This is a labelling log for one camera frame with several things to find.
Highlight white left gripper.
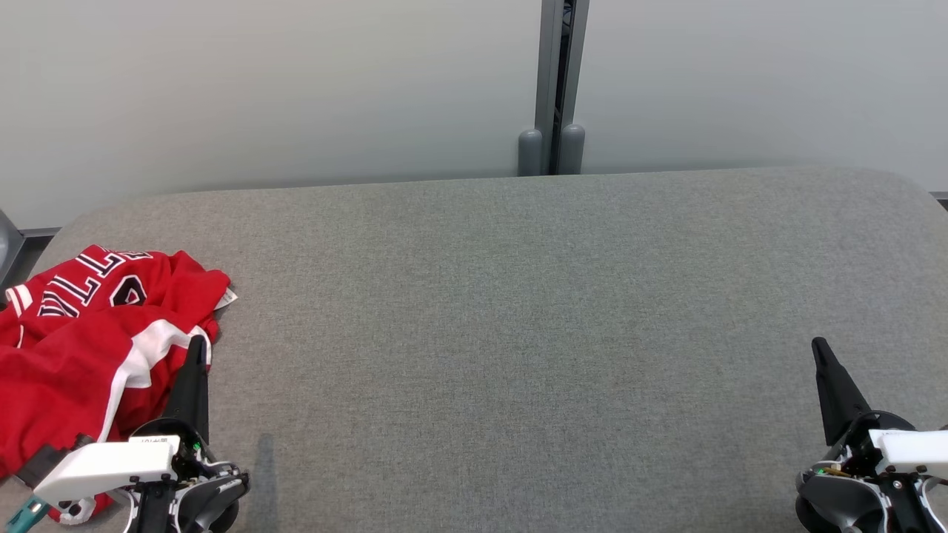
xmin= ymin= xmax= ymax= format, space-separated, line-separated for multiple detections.
xmin=33 ymin=335 xmax=213 ymax=506

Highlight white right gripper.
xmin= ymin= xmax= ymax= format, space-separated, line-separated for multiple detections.
xmin=811 ymin=337 xmax=948 ymax=475

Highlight red shorts with white stripe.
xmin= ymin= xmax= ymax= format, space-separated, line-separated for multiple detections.
xmin=0 ymin=315 xmax=221 ymax=526

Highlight red Bulls basketball jersey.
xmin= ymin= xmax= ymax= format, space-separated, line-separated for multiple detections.
xmin=0 ymin=244 xmax=239 ymax=352

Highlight teal cable connector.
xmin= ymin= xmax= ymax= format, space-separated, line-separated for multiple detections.
xmin=6 ymin=495 xmax=50 ymax=533

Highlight grey partition end post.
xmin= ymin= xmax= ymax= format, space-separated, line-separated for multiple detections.
xmin=0 ymin=209 xmax=24 ymax=289

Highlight grey cylindrical post foot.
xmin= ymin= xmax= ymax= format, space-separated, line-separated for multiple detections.
xmin=518 ymin=128 xmax=545 ymax=177
xmin=558 ymin=124 xmax=586 ymax=175

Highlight grey metal partition post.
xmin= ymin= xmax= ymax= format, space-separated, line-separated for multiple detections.
xmin=535 ymin=0 xmax=591 ymax=176

